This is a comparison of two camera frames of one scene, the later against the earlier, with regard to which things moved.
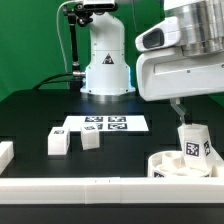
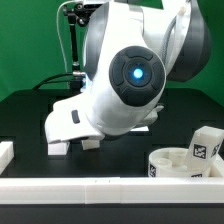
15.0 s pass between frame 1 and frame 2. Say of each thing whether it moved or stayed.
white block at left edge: stayed
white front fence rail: stayed
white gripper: moved
